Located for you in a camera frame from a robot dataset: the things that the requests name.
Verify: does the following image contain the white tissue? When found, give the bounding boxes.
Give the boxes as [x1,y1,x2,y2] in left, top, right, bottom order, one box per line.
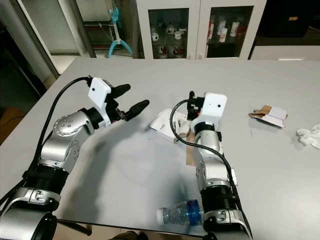
[295,123,320,150]

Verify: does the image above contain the white flat paper packet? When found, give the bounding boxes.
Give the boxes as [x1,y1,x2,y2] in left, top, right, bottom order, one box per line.
[149,108,191,144]

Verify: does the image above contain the brown cardboard strip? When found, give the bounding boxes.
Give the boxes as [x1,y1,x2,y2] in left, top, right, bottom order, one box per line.
[185,131,196,166]

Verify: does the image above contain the teal plastic stand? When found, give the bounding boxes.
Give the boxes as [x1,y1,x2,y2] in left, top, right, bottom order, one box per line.
[107,7,134,57]

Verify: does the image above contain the white glass door cabinet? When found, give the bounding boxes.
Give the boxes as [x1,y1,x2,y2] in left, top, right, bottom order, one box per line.
[135,0,267,61]

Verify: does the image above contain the torn brown white carton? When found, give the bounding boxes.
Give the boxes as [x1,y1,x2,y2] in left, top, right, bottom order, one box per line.
[247,104,289,129]

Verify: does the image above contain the clear plastic bottle blue label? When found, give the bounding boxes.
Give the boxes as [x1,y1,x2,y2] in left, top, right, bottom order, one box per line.
[155,198,204,226]

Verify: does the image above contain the brown cardboard box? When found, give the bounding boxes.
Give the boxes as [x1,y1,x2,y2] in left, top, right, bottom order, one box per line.
[0,107,14,132]

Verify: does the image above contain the black cabinet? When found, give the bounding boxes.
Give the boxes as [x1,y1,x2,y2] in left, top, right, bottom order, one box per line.
[254,0,320,39]

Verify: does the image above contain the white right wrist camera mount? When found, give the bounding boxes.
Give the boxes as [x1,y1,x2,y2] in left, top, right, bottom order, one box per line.
[199,92,228,126]

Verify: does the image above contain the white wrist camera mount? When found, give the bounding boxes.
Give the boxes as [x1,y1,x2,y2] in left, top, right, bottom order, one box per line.
[199,92,228,126]
[87,77,114,121]

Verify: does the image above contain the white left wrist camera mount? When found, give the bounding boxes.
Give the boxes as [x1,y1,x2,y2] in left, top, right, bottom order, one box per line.
[87,77,114,121]

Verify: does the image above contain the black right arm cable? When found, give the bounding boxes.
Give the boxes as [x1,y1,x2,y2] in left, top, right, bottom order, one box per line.
[169,98,238,190]

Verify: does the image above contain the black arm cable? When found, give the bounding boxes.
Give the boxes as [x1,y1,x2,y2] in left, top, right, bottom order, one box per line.
[169,98,238,190]
[0,76,93,221]

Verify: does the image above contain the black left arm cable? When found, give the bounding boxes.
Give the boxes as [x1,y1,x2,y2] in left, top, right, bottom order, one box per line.
[0,76,93,221]

